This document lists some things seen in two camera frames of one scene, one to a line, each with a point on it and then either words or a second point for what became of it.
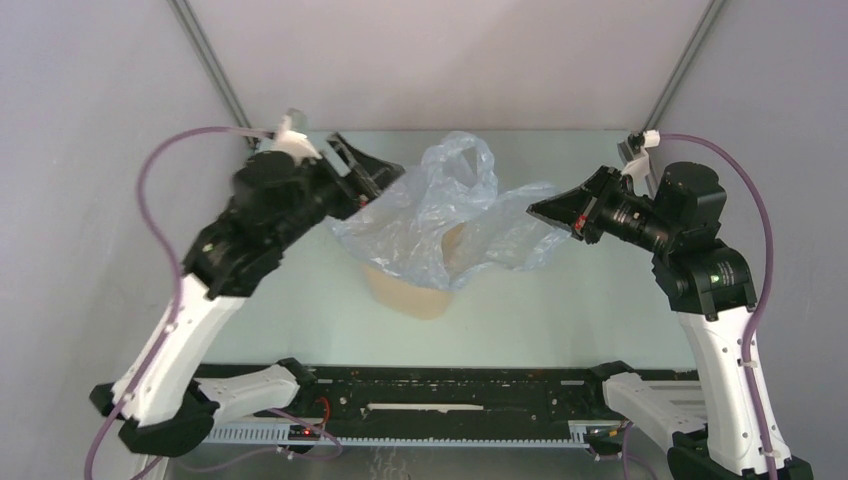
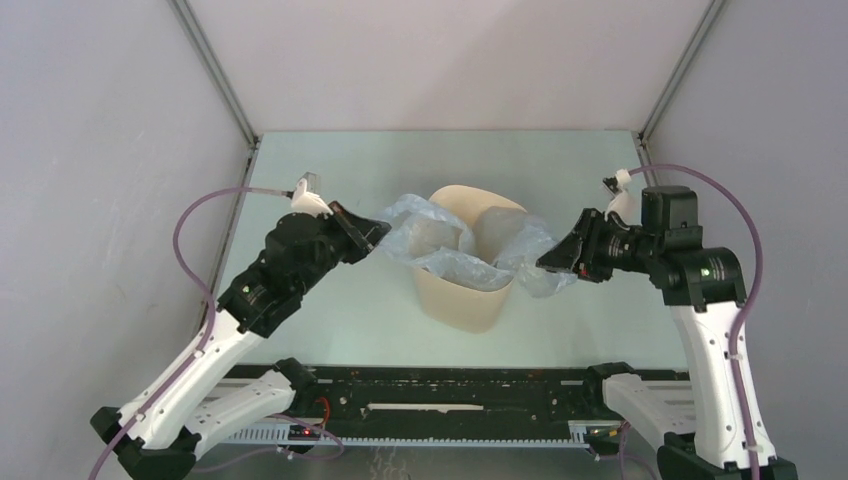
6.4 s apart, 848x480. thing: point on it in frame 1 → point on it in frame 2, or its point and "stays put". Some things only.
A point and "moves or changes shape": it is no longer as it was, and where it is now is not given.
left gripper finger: (374, 173) → (365, 233)
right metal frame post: (712, 11) stays put
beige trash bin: (417, 300) → (458, 306)
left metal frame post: (197, 35) stays put
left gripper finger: (374, 187) → (372, 239)
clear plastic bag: (445, 218) moves or changes shape
